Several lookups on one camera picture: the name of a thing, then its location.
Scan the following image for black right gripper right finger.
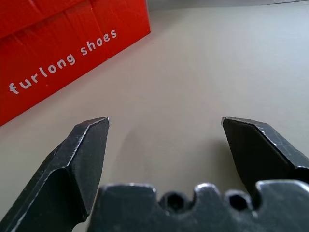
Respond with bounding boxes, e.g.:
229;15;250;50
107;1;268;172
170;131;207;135
221;116;309;191

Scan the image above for red shoe box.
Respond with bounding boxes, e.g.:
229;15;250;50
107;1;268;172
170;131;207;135
0;0;151;127

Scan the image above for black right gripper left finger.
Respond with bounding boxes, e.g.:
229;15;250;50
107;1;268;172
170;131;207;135
0;116;110;232

